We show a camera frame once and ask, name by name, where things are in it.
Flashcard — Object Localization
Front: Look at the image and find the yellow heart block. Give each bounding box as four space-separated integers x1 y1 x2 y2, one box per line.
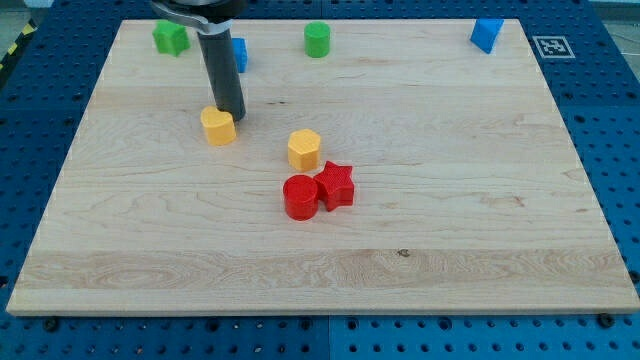
200 106 236 146

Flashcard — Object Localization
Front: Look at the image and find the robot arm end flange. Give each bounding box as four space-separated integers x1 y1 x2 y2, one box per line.
149 0 247 35

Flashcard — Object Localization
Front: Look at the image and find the red star block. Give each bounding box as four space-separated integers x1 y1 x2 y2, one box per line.
313 161 355 212

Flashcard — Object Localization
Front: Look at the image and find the red cylinder block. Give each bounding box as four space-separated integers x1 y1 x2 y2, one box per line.
283 174 318 221

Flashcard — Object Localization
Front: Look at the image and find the yellow hexagon block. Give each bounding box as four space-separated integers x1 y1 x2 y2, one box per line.
288 129 321 172

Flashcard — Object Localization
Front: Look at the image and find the wooden board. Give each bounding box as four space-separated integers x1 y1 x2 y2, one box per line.
7 19 639 317

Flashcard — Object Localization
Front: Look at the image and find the green cylinder block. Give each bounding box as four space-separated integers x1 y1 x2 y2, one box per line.
304 21 331 58

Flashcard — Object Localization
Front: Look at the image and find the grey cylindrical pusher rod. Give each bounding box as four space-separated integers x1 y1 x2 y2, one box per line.
198 30 246 122

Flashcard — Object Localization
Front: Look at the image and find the blue cube block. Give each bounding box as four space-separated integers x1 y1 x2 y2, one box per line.
232 38 248 73

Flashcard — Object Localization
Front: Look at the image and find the green star block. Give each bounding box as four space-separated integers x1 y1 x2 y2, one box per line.
152 20 191 57

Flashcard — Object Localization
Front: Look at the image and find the blue triangle block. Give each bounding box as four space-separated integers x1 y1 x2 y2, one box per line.
470 18 504 54

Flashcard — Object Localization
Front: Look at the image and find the fiducial marker tag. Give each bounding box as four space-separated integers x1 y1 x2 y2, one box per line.
532 35 575 59

